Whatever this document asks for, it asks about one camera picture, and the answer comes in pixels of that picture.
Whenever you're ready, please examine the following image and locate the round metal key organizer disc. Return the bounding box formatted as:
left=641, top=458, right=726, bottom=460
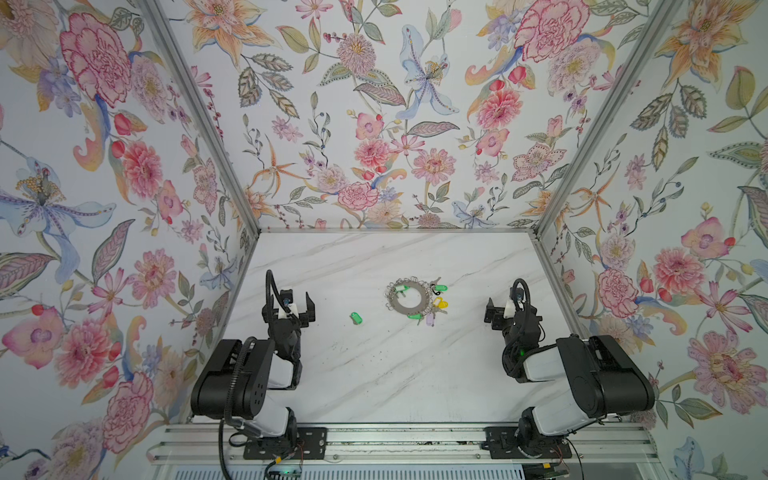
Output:
left=384, top=276, right=448, bottom=325

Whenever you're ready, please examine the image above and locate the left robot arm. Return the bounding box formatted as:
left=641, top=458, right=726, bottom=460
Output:
left=190, top=290, right=316, bottom=443

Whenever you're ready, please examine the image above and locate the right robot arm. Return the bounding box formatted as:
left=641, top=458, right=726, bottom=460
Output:
left=484, top=299, right=656, bottom=450

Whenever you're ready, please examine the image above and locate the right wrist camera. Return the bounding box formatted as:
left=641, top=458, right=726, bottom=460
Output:
left=505, top=288, right=525, bottom=312

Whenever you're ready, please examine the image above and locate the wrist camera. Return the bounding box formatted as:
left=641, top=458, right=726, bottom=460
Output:
left=505, top=288, right=525, bottom=312
left=276, top=289, right=299, bottom=319

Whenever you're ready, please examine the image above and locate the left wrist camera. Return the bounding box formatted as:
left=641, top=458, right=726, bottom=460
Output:
left=276, top=289, right=299, bottom=319

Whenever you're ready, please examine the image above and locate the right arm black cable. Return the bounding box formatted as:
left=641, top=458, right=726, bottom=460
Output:
left=511, top=277, right=533, bottom=319

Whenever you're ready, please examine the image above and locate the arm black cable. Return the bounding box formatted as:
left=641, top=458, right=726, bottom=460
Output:
left=265, top=269, right=289, bottom=313
left=511, top=277, right=533, bottom=319

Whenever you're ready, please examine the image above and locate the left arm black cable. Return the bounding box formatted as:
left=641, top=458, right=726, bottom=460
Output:
left=265, top=269, right=289, bottom=313

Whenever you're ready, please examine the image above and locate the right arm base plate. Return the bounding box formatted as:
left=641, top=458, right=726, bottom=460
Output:
left=480, top=426, right=573, bottom=461

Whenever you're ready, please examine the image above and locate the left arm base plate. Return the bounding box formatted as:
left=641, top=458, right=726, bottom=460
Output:
left=243, top=427, right=328, bottom=461

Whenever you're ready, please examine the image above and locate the aluminium mounting rail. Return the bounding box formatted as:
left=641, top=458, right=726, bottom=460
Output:
left=147, top=422, right=660, bottom=466

